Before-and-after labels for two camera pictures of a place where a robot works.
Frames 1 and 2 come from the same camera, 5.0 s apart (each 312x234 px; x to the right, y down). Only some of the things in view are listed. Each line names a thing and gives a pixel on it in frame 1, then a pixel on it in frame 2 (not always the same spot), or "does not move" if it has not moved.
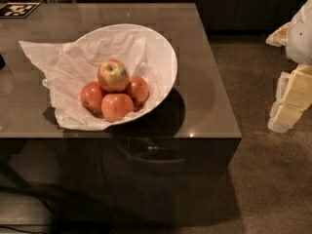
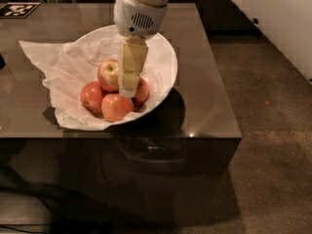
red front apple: (114, 106) does not move
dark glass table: (173, 164) does not move
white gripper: (301, 36) to (137, 19)
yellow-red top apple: (113, 75) does not move
